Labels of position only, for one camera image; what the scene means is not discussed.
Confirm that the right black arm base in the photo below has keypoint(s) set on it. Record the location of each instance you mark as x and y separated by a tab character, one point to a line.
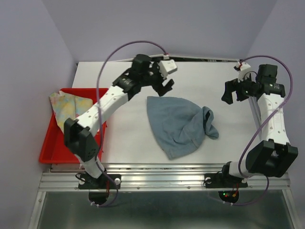
228	184

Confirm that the aluminium frame rail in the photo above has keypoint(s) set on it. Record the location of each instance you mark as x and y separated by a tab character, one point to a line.
136	177

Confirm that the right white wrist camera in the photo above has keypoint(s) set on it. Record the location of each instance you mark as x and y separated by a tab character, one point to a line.
243	70

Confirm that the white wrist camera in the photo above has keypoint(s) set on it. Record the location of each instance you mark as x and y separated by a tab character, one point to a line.
167	67
243	70

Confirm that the blue denim skirt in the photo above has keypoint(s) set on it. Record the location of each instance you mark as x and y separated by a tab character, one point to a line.
179	126

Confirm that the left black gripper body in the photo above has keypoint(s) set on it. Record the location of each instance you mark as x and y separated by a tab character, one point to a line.
155	78

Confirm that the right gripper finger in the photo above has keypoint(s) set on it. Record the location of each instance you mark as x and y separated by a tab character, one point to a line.
238	90
228	90

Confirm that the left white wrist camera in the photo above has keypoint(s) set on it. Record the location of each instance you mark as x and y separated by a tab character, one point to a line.
167	67

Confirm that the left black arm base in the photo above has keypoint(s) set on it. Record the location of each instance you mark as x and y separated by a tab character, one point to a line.
102	191

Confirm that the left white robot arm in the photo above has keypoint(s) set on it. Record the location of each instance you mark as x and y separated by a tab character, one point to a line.
79	133

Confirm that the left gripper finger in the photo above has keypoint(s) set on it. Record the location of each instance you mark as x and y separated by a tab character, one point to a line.
168	86
161	90

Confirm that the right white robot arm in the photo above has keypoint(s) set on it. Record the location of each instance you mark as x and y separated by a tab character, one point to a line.
274	154

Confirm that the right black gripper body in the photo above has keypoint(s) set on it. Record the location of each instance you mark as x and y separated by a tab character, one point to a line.
249	87

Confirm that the red plastic tray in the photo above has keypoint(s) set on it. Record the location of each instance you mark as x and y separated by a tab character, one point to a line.
53	149

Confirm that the floral pastel skirt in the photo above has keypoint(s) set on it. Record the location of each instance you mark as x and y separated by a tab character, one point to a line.
66	106

